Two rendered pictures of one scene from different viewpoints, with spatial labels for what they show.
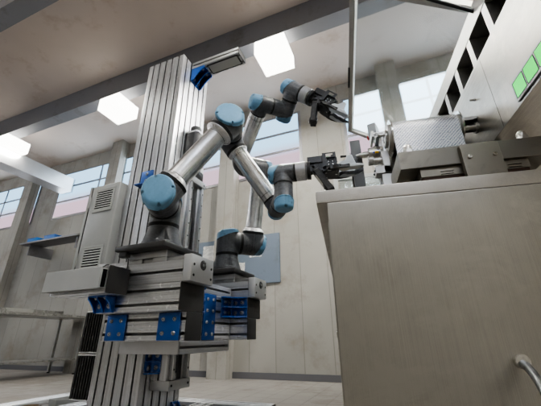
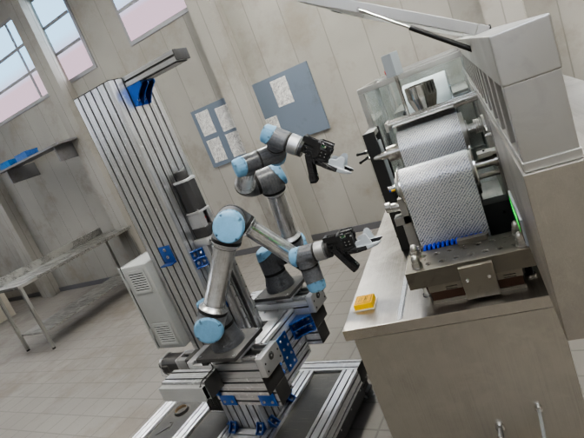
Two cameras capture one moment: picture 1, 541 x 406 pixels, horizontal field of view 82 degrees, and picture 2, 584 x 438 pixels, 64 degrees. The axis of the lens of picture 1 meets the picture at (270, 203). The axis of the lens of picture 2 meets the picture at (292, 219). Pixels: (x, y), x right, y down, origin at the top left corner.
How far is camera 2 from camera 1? 137 cm
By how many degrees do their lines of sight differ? 38
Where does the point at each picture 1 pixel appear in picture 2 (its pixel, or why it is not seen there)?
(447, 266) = (451, 377)
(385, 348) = (416, 426)
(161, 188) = (210, 330)
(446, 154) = (448, 272)
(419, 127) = (430, 185)
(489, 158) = (484, 280)
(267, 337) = (336, 193)
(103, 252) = (173, 328)
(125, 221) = (171, 295)
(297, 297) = (357, 141)
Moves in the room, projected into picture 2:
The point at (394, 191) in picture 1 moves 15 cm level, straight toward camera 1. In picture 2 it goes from (406, 327) to (392, 355)
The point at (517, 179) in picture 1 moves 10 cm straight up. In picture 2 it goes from (502, 310) to (494, 281)
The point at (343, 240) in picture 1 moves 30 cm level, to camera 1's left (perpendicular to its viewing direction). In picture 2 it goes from (374, 366) to (293, 388)
